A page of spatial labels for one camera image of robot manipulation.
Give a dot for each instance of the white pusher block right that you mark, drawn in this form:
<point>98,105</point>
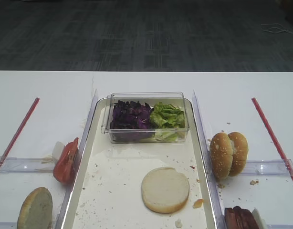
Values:
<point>260,222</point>

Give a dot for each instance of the long clear rail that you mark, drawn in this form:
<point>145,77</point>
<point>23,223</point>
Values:
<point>218,216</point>
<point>60,220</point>

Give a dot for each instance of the green lettuce leaves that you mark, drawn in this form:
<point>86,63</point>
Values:
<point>168,116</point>

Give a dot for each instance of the upright bun slice left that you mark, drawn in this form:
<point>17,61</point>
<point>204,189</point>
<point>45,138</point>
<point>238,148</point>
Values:
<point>36,210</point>

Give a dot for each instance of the clear divider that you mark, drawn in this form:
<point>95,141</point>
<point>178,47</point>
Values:
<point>268,168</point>
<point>280,226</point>
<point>26,165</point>
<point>8,225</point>

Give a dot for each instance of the sesame bun right half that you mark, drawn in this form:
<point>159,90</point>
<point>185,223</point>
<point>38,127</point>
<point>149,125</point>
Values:
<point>240,151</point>

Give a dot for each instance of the lower right clear divider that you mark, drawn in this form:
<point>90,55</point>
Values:
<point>280,226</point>

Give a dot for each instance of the right red strip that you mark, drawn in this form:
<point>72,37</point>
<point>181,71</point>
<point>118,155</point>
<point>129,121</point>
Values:
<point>273,137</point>

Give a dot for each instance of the meat patty slices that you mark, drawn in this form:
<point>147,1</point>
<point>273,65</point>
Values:
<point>239,218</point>

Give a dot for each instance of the bun bottom slice on tray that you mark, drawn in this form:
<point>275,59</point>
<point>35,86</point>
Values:
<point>164,190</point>

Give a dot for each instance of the purple lettuce leaves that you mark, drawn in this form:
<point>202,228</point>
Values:
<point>131,115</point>

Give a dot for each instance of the white metal tray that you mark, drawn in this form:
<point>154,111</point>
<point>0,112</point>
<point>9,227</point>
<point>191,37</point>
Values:
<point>107,192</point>

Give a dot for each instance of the tomato slices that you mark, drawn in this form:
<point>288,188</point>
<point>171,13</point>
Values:
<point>64,171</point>

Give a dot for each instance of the lower left clear divider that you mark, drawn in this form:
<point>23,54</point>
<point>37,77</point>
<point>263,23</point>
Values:
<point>8,225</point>

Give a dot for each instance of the white pusher block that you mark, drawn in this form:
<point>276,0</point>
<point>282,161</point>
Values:
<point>57,151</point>
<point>260,222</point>

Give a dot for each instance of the upper right clear divider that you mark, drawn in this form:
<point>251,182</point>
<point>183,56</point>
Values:
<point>268,168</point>

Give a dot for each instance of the left red strip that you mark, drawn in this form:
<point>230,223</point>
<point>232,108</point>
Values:
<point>19,130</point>

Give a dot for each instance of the sesame bun left half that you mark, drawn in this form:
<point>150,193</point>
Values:
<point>221,155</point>

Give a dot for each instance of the red strip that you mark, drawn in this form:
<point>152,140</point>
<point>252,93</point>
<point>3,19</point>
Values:
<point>19,130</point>
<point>273,137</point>

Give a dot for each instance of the sesame bun half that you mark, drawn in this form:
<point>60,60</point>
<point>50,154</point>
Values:
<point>221,155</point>
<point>240,151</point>

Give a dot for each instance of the upper left clear divider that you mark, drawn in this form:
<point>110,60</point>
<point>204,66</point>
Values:
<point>26,165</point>

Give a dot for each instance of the right long clear rail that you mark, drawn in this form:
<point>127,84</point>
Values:
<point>218,216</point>

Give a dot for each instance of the bread crumb piece on tray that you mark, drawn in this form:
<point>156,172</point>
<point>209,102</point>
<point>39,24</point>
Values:
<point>198,203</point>

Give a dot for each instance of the left long clear rail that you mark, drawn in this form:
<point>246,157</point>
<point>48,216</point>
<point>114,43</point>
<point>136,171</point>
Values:
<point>60,220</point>

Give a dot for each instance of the clear plastic container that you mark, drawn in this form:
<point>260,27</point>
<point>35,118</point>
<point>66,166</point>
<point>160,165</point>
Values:
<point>174,98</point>

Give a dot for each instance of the white pusher block left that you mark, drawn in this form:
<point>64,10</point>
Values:
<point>57,151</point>

